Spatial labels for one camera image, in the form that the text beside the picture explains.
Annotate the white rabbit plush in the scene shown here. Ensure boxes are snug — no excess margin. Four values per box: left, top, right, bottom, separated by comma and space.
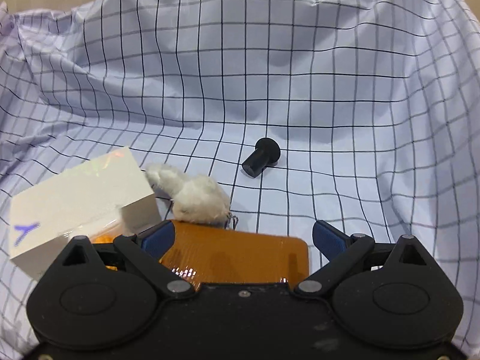
145, 163, 239, 229

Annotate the black mushroom-shaped handle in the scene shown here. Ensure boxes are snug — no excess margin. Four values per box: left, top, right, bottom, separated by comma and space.
241, 137, 281, 178

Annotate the orange embroidered pouch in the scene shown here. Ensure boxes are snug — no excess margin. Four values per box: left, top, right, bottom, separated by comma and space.
93, 236, 120, 272

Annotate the brown leather case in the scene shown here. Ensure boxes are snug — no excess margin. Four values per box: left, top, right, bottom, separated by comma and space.
160, 221, 309, 288

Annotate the white phone box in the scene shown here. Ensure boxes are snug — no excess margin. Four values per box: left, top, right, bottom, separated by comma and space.
8, 147, 161, 281

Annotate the white checked cloth cover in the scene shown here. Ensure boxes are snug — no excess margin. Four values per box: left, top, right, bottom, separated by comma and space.
1, 0, 479, 359

